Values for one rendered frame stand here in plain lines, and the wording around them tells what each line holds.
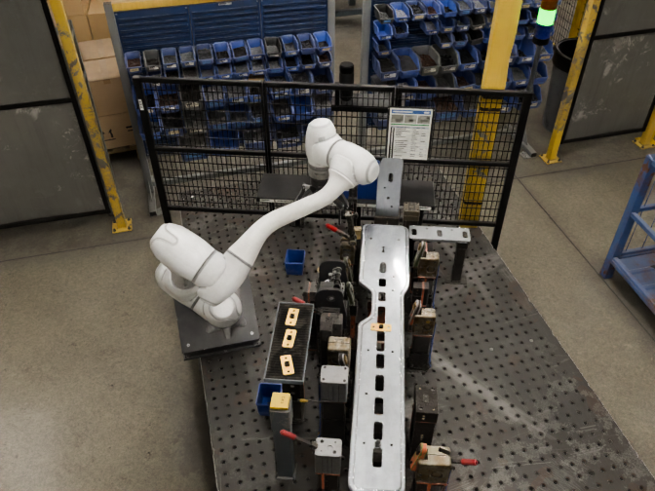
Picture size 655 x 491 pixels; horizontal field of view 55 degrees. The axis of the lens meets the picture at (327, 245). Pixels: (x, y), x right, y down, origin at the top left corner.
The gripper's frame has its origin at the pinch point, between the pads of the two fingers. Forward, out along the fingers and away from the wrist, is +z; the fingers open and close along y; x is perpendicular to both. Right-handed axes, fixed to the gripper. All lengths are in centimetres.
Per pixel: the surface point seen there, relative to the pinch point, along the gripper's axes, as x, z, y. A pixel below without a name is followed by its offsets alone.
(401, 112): 90, 4, 30
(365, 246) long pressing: 38, 46, 16
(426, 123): 90, 9, 43
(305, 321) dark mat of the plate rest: -24.7, 30.0, -3.9
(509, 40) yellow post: 94, -32, 75
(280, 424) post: -63, 39, -8
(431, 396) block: -45, 43, 44
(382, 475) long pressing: -75, 46, 27
